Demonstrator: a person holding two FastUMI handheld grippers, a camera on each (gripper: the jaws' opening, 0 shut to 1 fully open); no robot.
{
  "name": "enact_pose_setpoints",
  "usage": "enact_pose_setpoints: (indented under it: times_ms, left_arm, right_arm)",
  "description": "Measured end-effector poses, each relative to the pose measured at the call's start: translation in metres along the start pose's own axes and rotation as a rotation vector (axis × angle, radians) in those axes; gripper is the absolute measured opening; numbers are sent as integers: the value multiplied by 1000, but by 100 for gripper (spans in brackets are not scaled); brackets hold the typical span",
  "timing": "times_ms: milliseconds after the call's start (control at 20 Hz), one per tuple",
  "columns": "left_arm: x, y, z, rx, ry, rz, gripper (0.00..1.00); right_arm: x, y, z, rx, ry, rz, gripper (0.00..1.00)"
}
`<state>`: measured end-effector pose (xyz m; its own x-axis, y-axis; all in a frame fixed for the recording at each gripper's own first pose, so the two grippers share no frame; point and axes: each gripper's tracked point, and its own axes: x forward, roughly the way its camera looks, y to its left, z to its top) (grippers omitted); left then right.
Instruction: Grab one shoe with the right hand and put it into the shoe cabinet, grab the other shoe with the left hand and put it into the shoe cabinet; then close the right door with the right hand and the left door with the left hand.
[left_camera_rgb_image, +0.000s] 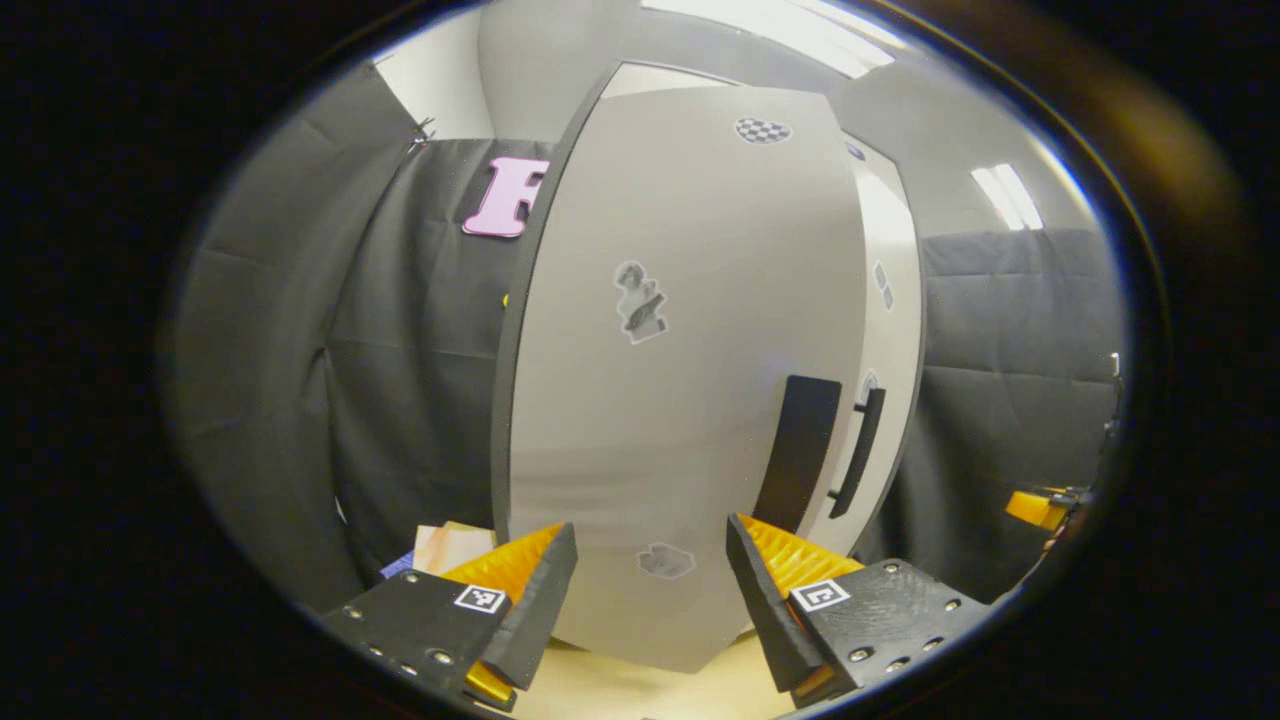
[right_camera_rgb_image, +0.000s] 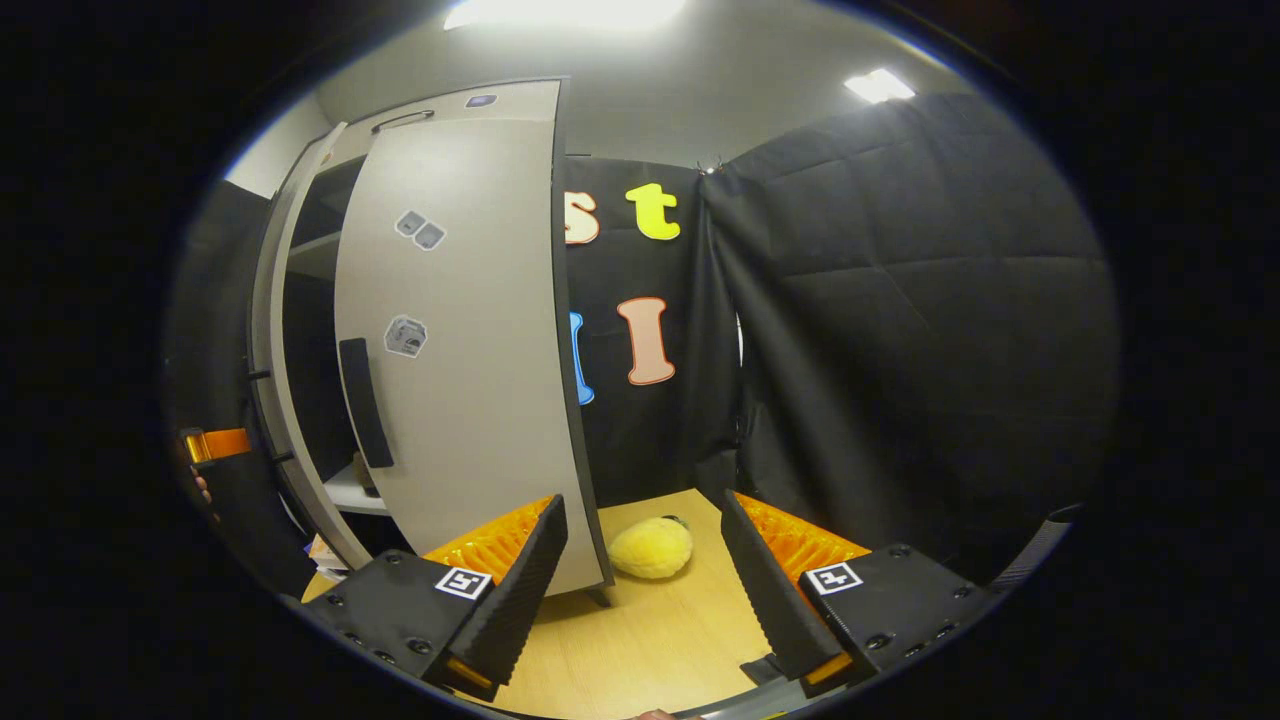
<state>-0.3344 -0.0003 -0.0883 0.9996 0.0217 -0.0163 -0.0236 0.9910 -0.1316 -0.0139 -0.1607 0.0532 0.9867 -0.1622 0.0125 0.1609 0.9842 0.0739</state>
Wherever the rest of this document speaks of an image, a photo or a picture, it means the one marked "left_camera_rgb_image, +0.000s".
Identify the black quilted curtain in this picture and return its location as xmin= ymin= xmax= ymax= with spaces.
xmin=850 ymin=228 xmax=1126 ymax=603
xmin=170 ymin=62 xmax=426 ymax=611

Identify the black backdrop cloth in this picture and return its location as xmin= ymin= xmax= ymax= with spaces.
xmin=328 ymin=138 xmax=553 ymax=586

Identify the black door handle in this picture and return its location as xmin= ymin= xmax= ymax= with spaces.
xmin=828 ymin=388 xmax=887 ymax=521

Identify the small ceiling light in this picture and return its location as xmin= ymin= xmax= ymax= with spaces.
xmin=970 ymin=163 xmax=1046 ymax=231

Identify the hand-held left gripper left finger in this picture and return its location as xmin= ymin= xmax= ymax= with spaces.
xmin=322 ymin=522 xmax=579 ymax=713

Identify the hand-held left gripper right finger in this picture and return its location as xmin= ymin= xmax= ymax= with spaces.
xmin=726 ymin=513 xmax=991 ymax=709

